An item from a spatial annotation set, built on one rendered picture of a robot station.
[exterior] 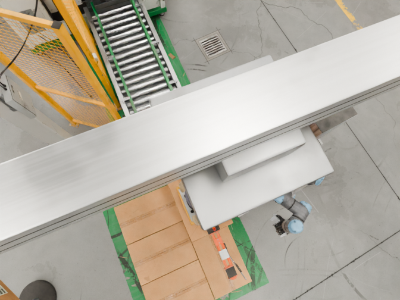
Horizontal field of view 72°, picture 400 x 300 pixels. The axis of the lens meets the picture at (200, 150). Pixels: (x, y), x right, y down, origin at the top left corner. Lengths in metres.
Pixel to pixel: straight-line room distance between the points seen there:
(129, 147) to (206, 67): 3.66
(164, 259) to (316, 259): 1.85
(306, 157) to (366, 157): 3.65
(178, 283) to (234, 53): 3.05
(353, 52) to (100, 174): 0.43
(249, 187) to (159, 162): 0.24
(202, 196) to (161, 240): 2.36
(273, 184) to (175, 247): 2.37
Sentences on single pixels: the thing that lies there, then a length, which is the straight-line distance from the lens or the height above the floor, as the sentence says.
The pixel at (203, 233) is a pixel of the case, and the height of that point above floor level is 0.94.
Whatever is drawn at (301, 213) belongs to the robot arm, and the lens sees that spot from 1.70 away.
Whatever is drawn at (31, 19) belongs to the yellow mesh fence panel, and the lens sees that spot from 1.91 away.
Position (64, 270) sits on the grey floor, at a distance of 3.72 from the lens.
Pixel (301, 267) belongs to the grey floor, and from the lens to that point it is 3.72.
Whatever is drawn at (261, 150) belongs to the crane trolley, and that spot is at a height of 2.96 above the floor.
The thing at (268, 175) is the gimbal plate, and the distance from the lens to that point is 0.58.
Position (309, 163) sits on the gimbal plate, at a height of 2.88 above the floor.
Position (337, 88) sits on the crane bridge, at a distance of 0.48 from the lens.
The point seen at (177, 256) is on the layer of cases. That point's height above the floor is 0.54.
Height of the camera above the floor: 3.42
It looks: 75 degrees down
